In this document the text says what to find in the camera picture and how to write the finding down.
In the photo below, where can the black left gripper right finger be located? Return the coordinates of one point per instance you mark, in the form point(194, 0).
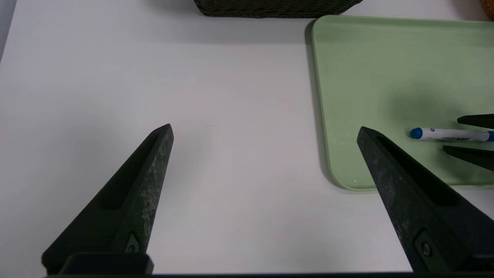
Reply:
point(424, 224)

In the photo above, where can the white marker with blue cap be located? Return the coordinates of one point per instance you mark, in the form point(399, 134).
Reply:
point(447, 134)

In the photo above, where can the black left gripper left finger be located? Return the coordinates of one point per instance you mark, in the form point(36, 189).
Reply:
point(115, 216)

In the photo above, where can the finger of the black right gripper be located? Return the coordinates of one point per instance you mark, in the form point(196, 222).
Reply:
point(474, 154)
point(478, 120)

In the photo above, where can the dark brown wicker basket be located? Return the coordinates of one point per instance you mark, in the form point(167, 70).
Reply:
point(278, 7)

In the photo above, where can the orange wicker basket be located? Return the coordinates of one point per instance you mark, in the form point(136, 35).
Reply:
point(488, 7)

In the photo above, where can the light green plastic tray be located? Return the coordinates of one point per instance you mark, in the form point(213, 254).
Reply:
point(386, 77)

